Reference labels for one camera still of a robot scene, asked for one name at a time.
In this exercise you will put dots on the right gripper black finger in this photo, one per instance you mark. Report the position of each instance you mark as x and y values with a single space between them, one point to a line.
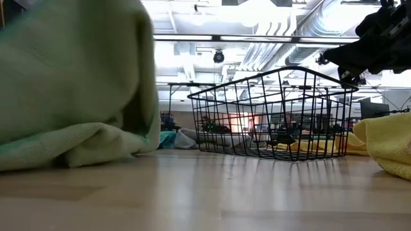
350 77
369 57

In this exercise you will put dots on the yellow microfiber towel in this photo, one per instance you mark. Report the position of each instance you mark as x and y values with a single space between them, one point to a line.
388 144
358 147

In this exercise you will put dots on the teal microfiber towel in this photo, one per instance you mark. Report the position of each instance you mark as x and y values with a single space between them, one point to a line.
167 139

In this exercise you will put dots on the green microfiber towel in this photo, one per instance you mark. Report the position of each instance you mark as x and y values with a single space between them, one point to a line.
64 80

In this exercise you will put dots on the background black robot arm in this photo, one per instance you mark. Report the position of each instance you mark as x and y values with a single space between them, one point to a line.
213 127

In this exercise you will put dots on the grey microfiber towel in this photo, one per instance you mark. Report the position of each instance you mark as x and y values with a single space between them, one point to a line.
187 138

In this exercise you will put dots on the black hanging device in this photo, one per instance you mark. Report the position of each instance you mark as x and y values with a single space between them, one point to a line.
321 60

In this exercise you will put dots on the dark computer monitor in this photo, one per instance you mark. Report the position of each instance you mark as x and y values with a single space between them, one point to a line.
374 109

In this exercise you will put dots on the long ceiling light strip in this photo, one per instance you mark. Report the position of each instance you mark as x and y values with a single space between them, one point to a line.
257 38

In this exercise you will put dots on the round black camera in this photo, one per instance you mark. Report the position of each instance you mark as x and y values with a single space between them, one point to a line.
218 56

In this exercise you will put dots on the black metal frame stand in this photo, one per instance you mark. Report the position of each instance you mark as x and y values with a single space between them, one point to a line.
192 84

